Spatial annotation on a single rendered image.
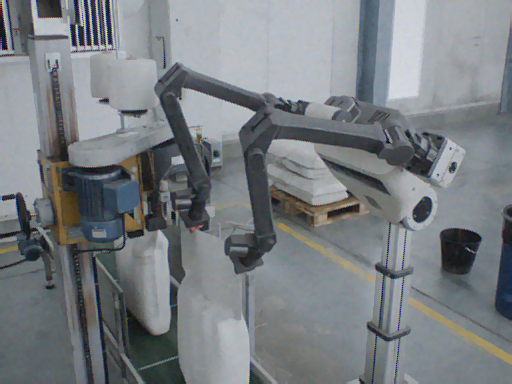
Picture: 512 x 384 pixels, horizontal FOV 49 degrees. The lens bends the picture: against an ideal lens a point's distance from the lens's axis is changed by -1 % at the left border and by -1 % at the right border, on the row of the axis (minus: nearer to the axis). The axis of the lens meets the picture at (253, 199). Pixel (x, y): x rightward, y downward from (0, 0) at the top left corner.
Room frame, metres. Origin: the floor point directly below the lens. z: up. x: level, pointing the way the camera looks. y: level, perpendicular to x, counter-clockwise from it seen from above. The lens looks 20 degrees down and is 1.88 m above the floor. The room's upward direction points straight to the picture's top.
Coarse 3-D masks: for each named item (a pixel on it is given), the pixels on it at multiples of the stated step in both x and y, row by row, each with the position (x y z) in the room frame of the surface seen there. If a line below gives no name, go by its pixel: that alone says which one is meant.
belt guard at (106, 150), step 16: (144, 128) 2.09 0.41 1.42; (160, 128) 2.09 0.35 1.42; (80, 144) 1.85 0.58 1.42; (96, 144) 1.85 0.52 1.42; (112, 144) 1.85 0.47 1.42; (128, 144) 1.87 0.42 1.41; (144, 144) 1.97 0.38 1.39; (80, 160) 1.76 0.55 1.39; (96, 160) 1.76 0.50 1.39; (112, 160) 1.79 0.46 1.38
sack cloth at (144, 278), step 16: (144, 208) 2.40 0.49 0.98; (128, 240) 2.40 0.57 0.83; (144, 240) 2.32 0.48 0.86; (160, 240) 2.33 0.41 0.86; (128, 256) 2.37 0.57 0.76; (144, 256) 2.31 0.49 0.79; (160, 256) 2.35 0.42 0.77; (128, 272) 2.36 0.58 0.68; (144, 272) 2.32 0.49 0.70; (160, 272) 2.36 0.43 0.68; (128, 288) 2.37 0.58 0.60; (144, 288) 2.32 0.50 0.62; (160, 288) 2.37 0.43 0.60; (128, 304) 2.40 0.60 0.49; (144, 304) 2.32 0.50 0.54; (160, 304) 2.35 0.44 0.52; (144, 320) 2.32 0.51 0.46; (160, 320) 2.34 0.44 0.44
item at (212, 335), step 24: (192, 240) 2.03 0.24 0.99; (216, 240) 1.93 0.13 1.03; (192, 264) 2.04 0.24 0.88; (216, 264) 1.78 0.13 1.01; (192, 288) 1.94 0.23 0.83; (216, 288) 1.78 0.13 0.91; (240, 288) 1.69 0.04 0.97; (192, 312) 1.84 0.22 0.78; (216, 312) 1.76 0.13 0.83; (240, 312) 1.69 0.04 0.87; (192, 336) 1.82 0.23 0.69; (216, 336) 1.71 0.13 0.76; (240, 336) 1.74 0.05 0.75; (192, 360) 1.82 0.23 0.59; (216, 360) 1.71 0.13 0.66; (240, 360) 1.73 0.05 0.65
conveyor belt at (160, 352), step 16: (96, 256) 3.17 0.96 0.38; (112, 256) 3.17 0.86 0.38; (112, 272) 2.96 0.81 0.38; (176, 304) 2.59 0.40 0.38; (128, 320) 2.44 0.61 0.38; (176, 320) 2.44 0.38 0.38; (128, 336) 2.29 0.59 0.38; (144, 336) 2.30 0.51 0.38; (160, 336) 2.30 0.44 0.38; (176, 336) 2.30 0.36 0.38; (144, 352) 2.17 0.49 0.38; (160, 352) 2.17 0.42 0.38; (176, 352) 2.17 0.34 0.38; (144, 368) 2.05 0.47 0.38; (160, 368) 2.05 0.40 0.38; (176, 368) 2.05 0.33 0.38
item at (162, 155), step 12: (168, 144) 2.15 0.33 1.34; (156, 156) 2.09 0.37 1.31; (168, 156) 2.11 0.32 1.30; (156, 168) 2.09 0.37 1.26; (168, 168) 2.11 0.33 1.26; (180, 168) 2.14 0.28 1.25; (204, 168) 2.19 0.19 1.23; (156, 180) 2.09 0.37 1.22; (156, 192) 2.09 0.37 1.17; (156, 204) 2.09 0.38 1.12
